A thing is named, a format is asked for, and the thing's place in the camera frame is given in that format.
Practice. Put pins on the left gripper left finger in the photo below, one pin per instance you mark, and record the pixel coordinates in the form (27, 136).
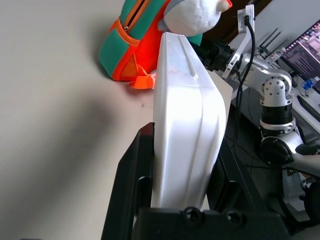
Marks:
(127, 187)

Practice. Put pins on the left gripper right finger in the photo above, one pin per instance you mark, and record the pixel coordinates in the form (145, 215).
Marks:
(235, 190)

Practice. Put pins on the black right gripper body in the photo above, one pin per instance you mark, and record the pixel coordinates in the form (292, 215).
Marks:
(220, 55)

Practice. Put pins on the white Unitree pencil case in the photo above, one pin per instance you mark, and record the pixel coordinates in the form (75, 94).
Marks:
(185, 125)

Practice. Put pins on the teal and orange backpack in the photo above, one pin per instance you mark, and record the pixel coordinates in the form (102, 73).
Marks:
(120, 50)

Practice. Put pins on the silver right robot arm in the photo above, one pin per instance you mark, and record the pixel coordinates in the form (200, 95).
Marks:
(275, 87)

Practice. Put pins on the black antenna router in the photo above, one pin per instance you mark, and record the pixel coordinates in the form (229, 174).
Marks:
(271, 42)

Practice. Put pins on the computer monitor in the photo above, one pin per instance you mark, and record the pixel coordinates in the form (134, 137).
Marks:
(305, 55)

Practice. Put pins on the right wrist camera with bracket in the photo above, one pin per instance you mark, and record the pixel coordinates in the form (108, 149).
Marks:
(246, 22)

